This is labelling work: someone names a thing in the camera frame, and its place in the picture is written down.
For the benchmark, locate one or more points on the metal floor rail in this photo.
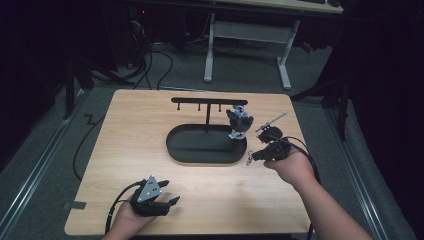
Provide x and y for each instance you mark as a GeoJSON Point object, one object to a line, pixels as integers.
{"type": "Point", "coordinates": [40, 163]}
{"type": "Point", "coordinates": [360, 180]}

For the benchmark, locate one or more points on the person's left hand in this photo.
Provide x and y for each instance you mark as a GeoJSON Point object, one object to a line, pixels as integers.
{"type": "Point", "coordinates": [126, 223]}

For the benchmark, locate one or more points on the white metal frame desk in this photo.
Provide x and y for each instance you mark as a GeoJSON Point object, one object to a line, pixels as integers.
{"type": "Point", "coordinates": [250, 31]}

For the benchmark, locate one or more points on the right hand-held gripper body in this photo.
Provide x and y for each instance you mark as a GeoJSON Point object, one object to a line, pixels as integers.
{"type": "Point", "coordinates": [276, 150]}

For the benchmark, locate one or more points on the black hook rack with tray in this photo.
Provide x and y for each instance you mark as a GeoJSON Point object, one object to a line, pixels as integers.
{"type": "Point", "coordinates": [200, 146]}

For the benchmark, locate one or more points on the dark computer tower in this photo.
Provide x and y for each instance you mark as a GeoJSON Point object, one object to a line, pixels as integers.
{"type": "Point", "coordinates": [141, 20]}

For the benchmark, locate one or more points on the person's right hand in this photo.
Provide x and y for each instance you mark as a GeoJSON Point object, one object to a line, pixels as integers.
{"type": "Point", "coordinates": [295, 170]}

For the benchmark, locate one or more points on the grey tape strip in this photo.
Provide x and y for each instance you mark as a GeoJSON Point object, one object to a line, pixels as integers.
{"type": "Point", "coordinates": [75, 205]}

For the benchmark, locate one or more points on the black metal stand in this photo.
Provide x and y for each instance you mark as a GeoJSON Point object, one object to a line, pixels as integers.
{"type": "Point", "coordinates": [343, 100]}
{"type": "Point", "coordinates": [70, 86]}

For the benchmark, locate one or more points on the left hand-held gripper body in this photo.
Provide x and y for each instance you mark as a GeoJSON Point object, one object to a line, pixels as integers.
{"type": "Point", "coordinates": [148, 193]}

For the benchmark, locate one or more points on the black and white plush toy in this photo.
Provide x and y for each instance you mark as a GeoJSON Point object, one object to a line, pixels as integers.
{"type": "Point", "coordinates": [240, 121]}

